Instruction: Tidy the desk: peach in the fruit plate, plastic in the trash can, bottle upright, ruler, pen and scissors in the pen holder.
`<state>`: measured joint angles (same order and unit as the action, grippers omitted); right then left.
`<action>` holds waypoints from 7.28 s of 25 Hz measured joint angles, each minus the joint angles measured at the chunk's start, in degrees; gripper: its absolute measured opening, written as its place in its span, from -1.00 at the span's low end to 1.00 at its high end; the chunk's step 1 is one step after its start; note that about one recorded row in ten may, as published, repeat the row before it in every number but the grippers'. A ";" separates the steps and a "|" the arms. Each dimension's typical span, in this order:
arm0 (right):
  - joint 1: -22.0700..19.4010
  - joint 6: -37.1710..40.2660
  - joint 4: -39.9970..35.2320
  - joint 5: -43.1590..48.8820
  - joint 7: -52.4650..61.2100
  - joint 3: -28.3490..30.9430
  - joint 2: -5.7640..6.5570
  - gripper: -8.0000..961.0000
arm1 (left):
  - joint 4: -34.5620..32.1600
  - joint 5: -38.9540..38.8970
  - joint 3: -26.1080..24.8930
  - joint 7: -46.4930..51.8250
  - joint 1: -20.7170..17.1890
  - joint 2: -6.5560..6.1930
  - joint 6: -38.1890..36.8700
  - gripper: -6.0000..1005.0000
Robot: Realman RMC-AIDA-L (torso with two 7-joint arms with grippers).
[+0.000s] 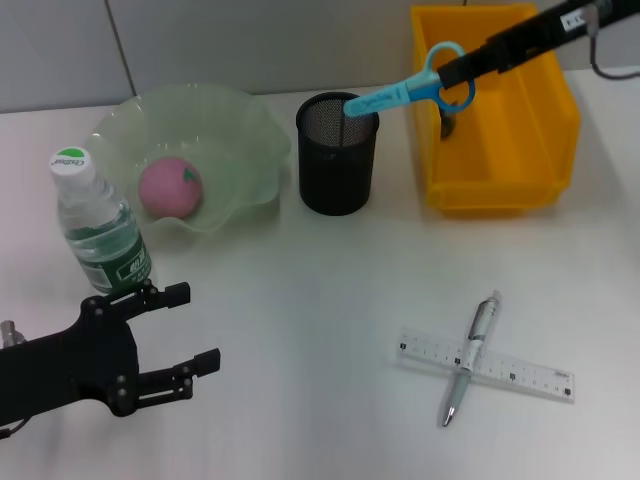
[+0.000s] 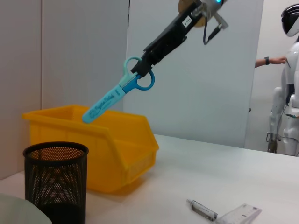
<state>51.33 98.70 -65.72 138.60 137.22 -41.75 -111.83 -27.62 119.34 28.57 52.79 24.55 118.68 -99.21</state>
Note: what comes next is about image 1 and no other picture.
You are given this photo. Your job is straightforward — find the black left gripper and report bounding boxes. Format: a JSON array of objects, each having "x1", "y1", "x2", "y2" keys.
[{"x1": 0, "y1": 280, "x2": 223, "y2": 419}]

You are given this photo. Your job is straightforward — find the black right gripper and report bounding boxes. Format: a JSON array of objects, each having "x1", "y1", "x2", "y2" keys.
[{"x1": 437, "y1": 0, "x2": 640, "y2": 91}]

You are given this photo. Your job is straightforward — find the green plastic wrapper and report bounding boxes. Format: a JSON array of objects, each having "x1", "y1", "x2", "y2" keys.
[{"x1": 439, "y1": 99, "x2": 460, "y2": 137}]

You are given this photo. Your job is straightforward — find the blue scissors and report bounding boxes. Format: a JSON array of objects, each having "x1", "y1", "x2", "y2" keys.
[{"x1": 343, "y1": 42, "x2": 477, "y2": 117}]

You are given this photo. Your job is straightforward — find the clear green-label water bottle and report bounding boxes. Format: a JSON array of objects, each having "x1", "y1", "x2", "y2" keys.
[{"x1": 48, "y1": 147, "x2": 156, "y2": 296}]

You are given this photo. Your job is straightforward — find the pink peach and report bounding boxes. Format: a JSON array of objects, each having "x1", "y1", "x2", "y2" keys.
[{"x1": 138, "y1": 155, "x2": 205, "y2": 219}]

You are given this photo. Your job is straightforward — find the clear plastic ruler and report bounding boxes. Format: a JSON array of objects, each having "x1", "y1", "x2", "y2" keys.
[{"x1": 397, "y1": 327, "x2": 576, "y2": 405}]

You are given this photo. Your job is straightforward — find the pale green glass fruit plate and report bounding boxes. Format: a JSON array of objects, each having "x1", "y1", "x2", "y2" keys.
[{"x1": 84, "y1": 82, "x2": 292, "y2": 236}]

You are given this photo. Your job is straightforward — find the black mesh pen cup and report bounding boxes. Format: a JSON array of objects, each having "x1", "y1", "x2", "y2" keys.
[{"x1": 294, "y1": 91, "x2": 381, "y2": 217}]

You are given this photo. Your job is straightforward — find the silver ballpoint pen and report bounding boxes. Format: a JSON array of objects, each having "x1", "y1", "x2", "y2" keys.
[{"x1": 441, "y1": 289, "x2": 503, "y2": 428}]

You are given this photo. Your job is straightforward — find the yellow plastic bin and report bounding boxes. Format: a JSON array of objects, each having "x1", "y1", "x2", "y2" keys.
[{"x1": 410, "y1": 4, "x2": 582, "y2": 217}]

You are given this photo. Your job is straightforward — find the silver right wrist connector plug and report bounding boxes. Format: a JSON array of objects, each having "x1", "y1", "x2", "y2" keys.
[{"x1": 582, "y1": 0, "x2": 615, "y2": 26}]

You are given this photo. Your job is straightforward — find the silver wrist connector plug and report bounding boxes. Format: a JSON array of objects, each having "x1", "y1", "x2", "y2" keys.
[
  {"x1": 582, "y1": 0, "x2": 615, "y2": 26},
  {"x1": 0, "y1": 319, "x2": 26, "y2": 347}
]

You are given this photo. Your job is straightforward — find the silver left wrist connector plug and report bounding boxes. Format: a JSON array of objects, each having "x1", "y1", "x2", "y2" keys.
[{"x1": 0, "y1": 319, "x2": 26, "y2": 347}]

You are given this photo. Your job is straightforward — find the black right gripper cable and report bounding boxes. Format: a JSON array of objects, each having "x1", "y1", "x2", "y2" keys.
[{"x1": 588, "y1": 7, "x2": 640, "y2": 81}]

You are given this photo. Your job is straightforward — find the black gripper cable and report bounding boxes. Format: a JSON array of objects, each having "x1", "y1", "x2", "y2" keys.
[
  {"x1": 0, "y1": 418, "x2": 29, "y2": 441},
  {"x1": 588, "y1": 7, "x2": 640, "y2": 81}
]

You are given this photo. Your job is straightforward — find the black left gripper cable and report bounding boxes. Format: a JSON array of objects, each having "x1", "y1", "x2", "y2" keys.
[{"x1": 0, "y1": 418, "x2": 29, "y2": 441}]

